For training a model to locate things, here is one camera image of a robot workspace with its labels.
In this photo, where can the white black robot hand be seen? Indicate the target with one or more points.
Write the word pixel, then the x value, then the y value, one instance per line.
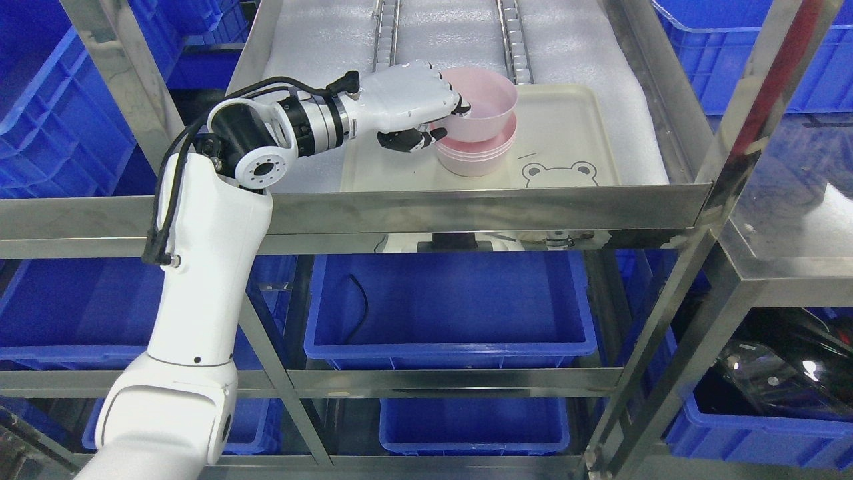
pixel 403 106

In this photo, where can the pink bowl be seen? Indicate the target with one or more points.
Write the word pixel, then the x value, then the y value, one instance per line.
pixel 492 97

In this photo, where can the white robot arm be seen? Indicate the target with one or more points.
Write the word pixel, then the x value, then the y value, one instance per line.
pixel 170 412

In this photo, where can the steel shelf rack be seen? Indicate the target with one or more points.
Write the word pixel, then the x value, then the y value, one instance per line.
pixel 707 173

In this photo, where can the stacked pink bowls on tray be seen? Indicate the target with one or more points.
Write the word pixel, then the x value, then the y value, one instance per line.
pixel 477 159

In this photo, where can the cream bear tray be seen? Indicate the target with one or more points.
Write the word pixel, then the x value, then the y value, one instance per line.
pixel 560 141

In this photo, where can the blue crate in rack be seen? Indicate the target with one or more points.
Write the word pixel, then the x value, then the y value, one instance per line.
pixel 507 310

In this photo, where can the black helmet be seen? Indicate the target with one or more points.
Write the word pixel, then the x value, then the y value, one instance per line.
pixel 784 362

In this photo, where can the blue crate with helmet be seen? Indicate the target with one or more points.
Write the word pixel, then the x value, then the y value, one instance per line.
pixel 758 439

